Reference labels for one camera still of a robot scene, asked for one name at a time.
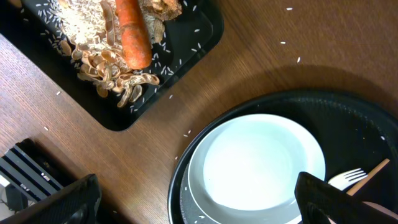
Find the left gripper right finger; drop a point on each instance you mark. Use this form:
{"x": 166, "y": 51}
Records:
{"x": 320, "y": 202}

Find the black ribbed device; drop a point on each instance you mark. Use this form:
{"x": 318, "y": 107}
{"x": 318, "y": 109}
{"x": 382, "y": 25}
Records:
{"x": 31, "y": 171}

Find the orange carrot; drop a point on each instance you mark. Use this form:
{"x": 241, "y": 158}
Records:
{"x": 134, "y": 35}

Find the black rectangular tray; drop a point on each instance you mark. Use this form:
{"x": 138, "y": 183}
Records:
{"x": 34, "y": 30}

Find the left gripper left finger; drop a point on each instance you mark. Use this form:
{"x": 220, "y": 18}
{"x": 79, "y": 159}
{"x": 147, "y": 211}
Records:
{"x": 76, "y": 203}

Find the rice and food scraps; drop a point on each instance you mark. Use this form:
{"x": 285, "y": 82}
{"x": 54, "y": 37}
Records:
{"x": 88, "y": 33}

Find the round black serving tray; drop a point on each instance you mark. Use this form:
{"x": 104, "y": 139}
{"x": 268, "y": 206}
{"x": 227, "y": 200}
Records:
{"x": 352, "y": 132}

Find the white plastic fork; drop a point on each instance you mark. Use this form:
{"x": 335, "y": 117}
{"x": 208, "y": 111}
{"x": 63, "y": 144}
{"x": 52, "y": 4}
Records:
{"x": 346, "y": 179}

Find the white plate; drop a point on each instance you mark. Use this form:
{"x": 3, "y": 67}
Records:
{"x": 245, "y": 170}

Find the wooden chopstick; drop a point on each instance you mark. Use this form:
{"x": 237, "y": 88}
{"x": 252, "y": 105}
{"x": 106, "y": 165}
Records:
{"x": 359, "y": 185}

